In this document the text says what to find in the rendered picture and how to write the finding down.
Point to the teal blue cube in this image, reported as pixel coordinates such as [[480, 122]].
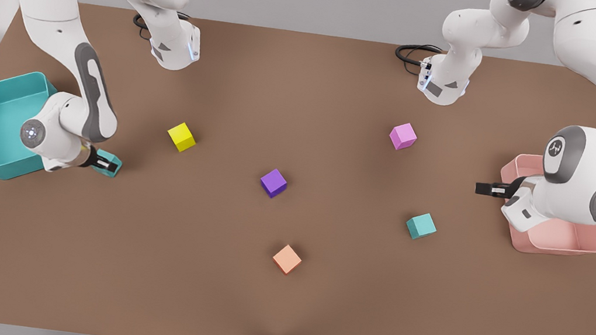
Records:
[[111, 157], [421, 226]]

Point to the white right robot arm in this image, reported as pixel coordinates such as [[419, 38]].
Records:
[[56, 7]]

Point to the pink plastic bin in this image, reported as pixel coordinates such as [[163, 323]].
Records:
[[559, 239]]

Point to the yellow cube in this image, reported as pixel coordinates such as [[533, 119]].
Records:
[[181, 137]]

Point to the pink cube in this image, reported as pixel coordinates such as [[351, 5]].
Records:
[[403, 136]]

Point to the purple cube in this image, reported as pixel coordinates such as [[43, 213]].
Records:
[[273, 183]]

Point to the orange cube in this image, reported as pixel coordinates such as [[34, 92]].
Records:
[[287, 259]]

